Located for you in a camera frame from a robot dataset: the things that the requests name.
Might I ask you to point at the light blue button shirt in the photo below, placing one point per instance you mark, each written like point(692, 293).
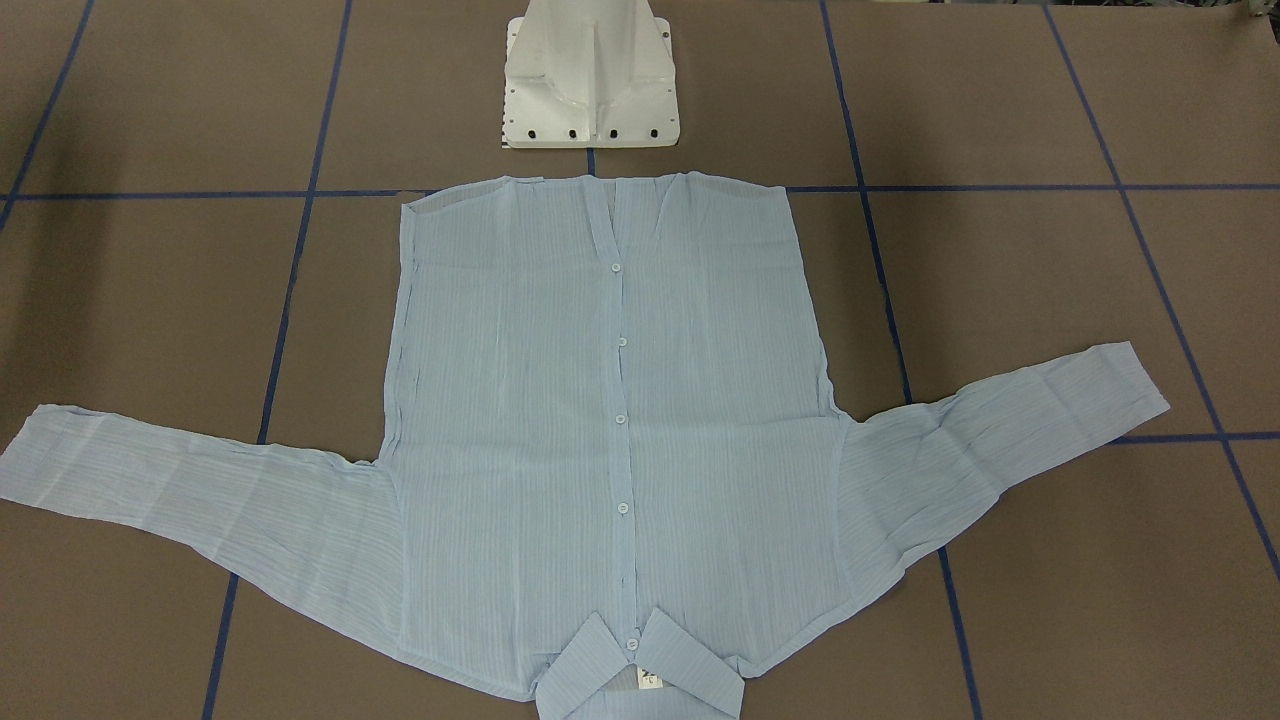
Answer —
point(614, 479)

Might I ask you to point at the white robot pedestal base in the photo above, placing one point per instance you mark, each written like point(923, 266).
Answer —
point(590, 75)

